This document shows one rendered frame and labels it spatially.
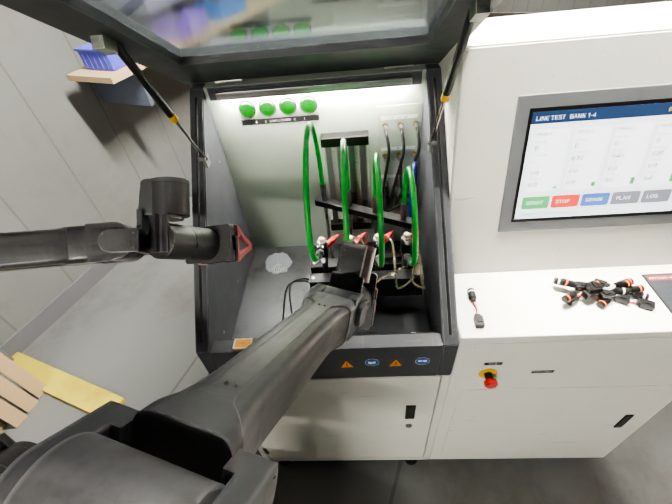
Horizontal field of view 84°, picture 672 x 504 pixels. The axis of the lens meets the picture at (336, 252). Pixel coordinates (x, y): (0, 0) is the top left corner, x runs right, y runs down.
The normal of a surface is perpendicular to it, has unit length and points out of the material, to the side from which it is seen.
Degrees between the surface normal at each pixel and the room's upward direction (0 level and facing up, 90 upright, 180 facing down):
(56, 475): 11
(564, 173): 76
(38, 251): 47
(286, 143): 90
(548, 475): 0
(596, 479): 0
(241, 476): 38
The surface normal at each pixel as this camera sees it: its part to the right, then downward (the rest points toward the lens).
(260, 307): -0.08, -0.72
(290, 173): -0.02, 0.70
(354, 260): -0.21, -0.11
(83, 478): 0.08, -0.87
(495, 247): -0.04, 0.50
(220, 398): 0.18, -0.97
